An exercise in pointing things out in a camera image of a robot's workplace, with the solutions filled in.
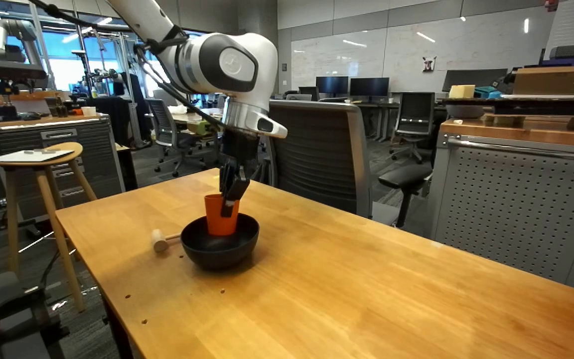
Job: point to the long wooden desk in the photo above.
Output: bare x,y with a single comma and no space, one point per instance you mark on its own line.
188,121

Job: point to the black computer monitor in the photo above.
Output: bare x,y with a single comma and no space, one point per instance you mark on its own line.
369,87
331,85

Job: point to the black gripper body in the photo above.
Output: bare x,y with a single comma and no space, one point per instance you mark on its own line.
240,153

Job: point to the wooden round stool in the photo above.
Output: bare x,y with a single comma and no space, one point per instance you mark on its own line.
40,181

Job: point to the black bowl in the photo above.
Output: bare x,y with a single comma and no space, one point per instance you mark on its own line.
220,253

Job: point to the grey mesh office chair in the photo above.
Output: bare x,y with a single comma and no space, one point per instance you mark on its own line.
323,157

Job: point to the white paper sheet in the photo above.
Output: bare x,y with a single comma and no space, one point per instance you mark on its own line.
26,157

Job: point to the grey drawer cabinet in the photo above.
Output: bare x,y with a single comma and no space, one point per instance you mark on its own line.
68,157

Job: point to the small wooden mallet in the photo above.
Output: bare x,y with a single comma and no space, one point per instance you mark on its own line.
160,243

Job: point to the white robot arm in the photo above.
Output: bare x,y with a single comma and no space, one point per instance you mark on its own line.
224,63

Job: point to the wall whiteboard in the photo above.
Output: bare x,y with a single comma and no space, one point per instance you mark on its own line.
407,57

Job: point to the grey swivel chair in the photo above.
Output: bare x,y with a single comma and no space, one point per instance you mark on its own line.
164,127

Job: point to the orange plastic cup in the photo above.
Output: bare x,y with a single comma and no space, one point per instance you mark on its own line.
220,217

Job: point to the black office chair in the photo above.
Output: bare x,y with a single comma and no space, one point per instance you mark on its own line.
411,143

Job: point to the grey perforated metal cabinet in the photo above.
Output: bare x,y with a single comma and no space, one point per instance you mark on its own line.
519,203

